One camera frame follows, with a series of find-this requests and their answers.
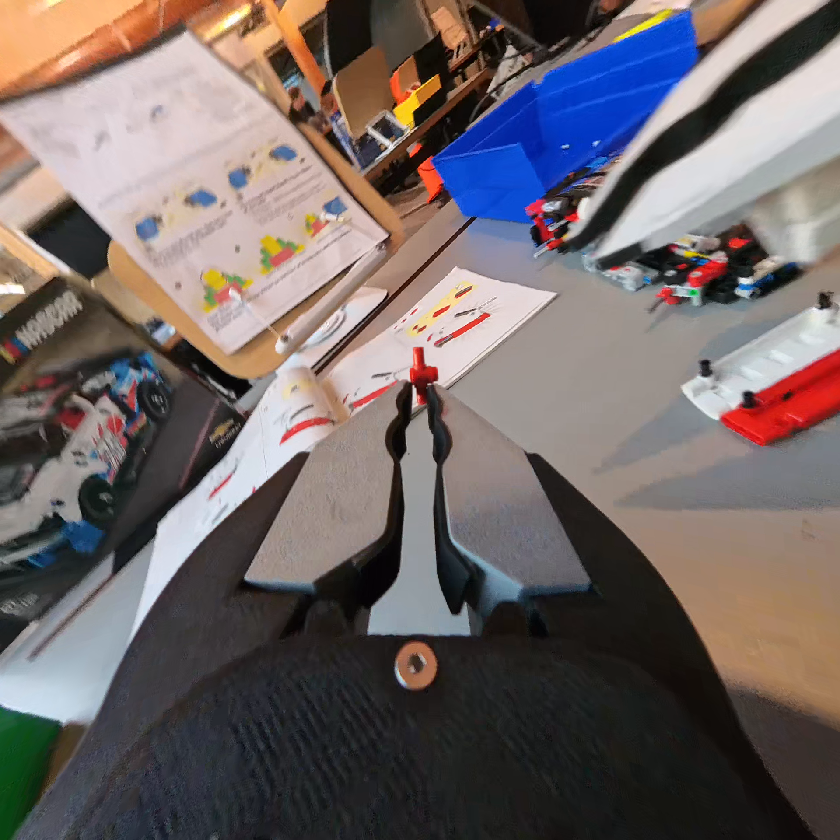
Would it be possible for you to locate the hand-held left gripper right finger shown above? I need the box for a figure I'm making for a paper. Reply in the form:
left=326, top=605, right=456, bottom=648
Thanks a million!
left=428, top=385, right=592, bottom=616

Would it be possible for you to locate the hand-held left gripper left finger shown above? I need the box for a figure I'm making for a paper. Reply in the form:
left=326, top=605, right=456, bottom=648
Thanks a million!
left=243, top=381, right=414, bottom=614

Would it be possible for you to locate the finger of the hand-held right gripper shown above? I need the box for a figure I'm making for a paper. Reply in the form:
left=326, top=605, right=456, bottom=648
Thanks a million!
left=567, top=0, right=840, bottom=250
left=577, top=36, right=840, bottom=270

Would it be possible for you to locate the toy brick race car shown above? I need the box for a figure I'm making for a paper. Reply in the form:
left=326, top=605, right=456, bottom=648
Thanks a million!
left=525, top=147, right=803, bottom=311

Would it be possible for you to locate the small red brick connector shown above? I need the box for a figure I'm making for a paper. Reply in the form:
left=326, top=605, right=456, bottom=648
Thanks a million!
left=408, top=346, right=439, bottom=406

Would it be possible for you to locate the red and white brick panel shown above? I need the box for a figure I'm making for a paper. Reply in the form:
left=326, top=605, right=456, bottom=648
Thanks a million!
left=681, top=292, right=840, bottom=448

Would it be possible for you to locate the grey desk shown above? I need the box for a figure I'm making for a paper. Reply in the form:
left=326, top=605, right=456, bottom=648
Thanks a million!
left=0, top=197, right=840, bottom=840

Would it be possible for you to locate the yellow plastic object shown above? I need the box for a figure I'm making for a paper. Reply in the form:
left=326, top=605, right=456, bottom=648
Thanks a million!
left=613, top=8, right=677, bottom=43

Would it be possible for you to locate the open instruction booklet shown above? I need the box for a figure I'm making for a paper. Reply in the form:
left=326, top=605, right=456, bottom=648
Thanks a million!
left=131, top=266, right=559, bottom=641

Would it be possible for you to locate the blue plastic bin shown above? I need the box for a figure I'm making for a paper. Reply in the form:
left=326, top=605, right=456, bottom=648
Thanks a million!
left=432, top=9, right=700, bottom=224

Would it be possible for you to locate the black toy set box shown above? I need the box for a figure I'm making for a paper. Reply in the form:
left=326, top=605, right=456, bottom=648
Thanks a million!
left=0, top=276, right=249, bottom=657

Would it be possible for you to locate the yellow plastic bin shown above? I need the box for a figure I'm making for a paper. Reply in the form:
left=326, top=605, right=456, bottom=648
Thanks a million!
left=392, top=73, right=444, bottom=129

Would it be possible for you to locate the orange object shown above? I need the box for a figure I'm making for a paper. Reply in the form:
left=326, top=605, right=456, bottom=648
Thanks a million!
left=417, top=156, right=449, bottom=204

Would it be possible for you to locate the cardboard sheet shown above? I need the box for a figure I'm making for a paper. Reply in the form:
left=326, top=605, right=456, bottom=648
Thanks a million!
left=332, top=45, right=396, bottom=139

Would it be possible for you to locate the printed instruction sheet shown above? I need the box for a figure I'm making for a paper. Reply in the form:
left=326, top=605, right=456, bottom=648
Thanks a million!
left=0, top=31, right=389, bottom=357

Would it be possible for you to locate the green plastic bin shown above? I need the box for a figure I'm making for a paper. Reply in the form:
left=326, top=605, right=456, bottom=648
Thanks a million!
left=0, top=705, right=64, bottom=840

